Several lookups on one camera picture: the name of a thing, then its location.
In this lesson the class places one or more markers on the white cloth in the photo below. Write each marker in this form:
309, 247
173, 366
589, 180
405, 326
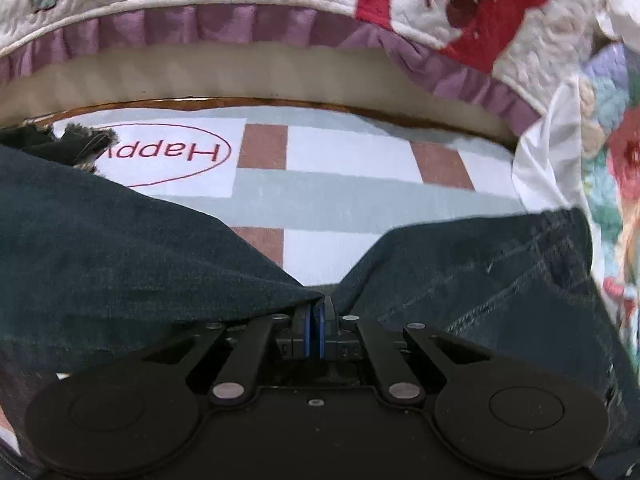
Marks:
550, 160

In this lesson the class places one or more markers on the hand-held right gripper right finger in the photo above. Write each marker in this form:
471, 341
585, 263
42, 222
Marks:
320, 332

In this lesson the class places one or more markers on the checkered printed floor mat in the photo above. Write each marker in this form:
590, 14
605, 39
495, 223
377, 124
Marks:
350, 185

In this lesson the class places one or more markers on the floral printed cloth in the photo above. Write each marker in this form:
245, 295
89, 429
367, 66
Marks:
615, 185

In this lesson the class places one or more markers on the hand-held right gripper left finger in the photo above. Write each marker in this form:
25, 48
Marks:
303, 332

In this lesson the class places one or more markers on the dark blue denim jeans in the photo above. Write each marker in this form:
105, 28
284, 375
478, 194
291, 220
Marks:
125, 260

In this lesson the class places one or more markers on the beige mattress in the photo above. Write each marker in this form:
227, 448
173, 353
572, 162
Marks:
250, 75

